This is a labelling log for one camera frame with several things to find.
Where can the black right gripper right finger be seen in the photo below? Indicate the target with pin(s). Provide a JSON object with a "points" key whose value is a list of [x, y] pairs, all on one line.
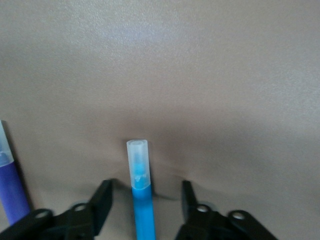
{"points": [[192, 212]]}

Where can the purple highlighter marker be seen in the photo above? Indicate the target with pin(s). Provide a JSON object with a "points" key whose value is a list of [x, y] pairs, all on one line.
{"points": [[11, 187]]}

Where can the blue highlighter marker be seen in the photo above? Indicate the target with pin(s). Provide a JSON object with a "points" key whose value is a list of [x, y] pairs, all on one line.
{"points": [[143, 205]]}

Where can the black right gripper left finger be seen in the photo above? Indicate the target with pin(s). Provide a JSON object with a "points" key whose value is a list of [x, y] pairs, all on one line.
{"points": [[97, 207]]}

